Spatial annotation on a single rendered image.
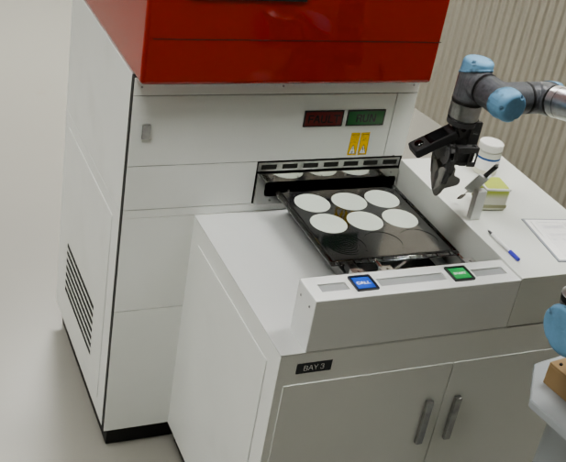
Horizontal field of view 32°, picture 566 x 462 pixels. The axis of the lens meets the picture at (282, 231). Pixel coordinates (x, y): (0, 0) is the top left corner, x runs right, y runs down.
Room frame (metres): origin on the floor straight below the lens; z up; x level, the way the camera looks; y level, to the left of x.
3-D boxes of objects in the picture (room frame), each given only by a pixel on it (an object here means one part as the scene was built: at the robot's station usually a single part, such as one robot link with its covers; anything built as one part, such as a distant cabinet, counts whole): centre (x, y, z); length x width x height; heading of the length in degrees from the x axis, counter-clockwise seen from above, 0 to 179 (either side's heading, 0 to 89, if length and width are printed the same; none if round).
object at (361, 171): (2.52, -0.10, 0.89); 0.44 x 0.02 x 0.10; 118
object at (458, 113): (2.26, -0.38, 1.29); 0.08 x 0.08 x 0.05
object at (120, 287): (2.75, 0.22, 0.41); 0.82 x 0.70 x 0.82; 118
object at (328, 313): (1.99, -0.32, 0.89); 0.55 x 0.09 x 0.14; 118
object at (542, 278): (2.43, -0.60, 0.89); 0.62 x 0.35 x 0.14; 28
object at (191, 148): (2.45, 0.06, 1.02); 0.81 x 0.03 x 0.40; 118
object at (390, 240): (2.34, -0.21, 0.90); 0.34 x 0.34 x 0.01; 28
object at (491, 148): (2.65, -0.54, 1.01); 0.07 x 0.07 x 0.10
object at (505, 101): (2.18, -0.45, 1.37); 0.11 x 0.11 x 0.08; 32
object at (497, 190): (2.44, -0.53, 1.00); 0.07 x 0.07 x 0.07; 19
